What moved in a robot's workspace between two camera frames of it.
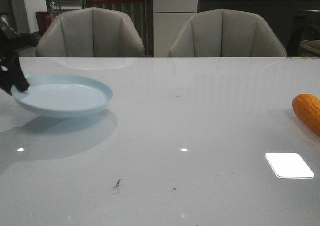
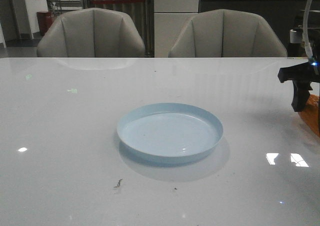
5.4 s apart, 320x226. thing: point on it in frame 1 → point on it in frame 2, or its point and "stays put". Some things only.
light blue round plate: (62, 96) → (167, 133)
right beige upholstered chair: (221, 33) stays put
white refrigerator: (173, 6) stays put
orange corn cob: (307, 108) stays put
